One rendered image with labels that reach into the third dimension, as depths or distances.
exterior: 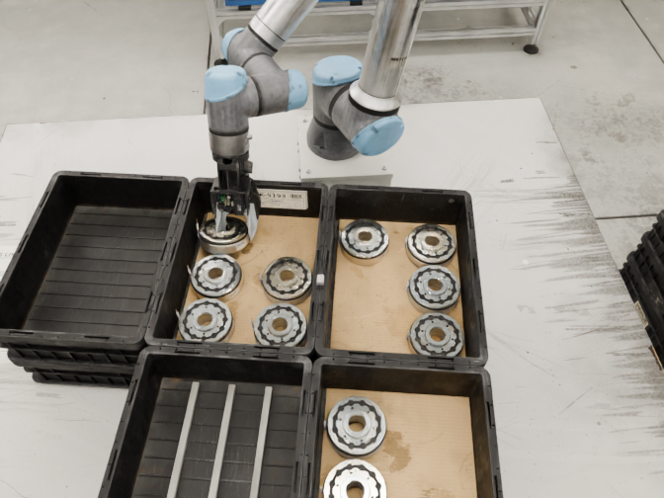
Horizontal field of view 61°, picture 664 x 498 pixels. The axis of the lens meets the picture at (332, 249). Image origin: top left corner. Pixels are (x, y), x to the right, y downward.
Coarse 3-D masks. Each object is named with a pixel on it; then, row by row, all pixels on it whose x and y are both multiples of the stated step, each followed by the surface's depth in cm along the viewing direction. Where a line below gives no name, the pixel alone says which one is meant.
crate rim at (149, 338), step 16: (192, 192) 118; (320, 208) 115; (320, 224) 113; (176, 240) 110; (320, 240) 110; (176, 256) 109; (320, 256) 108; (320, 272) 106; (160, 288) 104; (160, 304) 102; (144, 336) 98; (256, 352) 96; (272, 352) 96; (288, 352) 96; (304, 352) 96
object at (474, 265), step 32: (384, 192) 118; (416, 192) 118; (448, 192) 118; (320, 288) 104; (480, 288) 104; (320, 320) 100; (480, 320) 100; (320, 352) 96; (352, 352) 96; (384, 352) 96; (480, 352) 96
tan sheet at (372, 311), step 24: (336, 264) 119; (384, 264) 119; (408, 264) 119; (456, 264) 119; (336, 288) 116; (360, 288) 116; (384, 288) 116; (432, 288) 116; (336, 312) 112; (360, 312) 112; (384, 312) 112; (408, 312) 112; (456, 312) 112; (336, 336) 109; (360, 336) 109; (384, 336) 109; (432, 336) 109
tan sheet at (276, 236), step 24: (240, 216) 127; (264, 216) 127; (288, 216) 127; (264, 240) 123; (288, 240) 123; (312, 240) 123; (240, 264) 119; (264, 264) 119; (312, 264) 119; (192, 288) 116; (240, 312) 112; (240, 336) 109
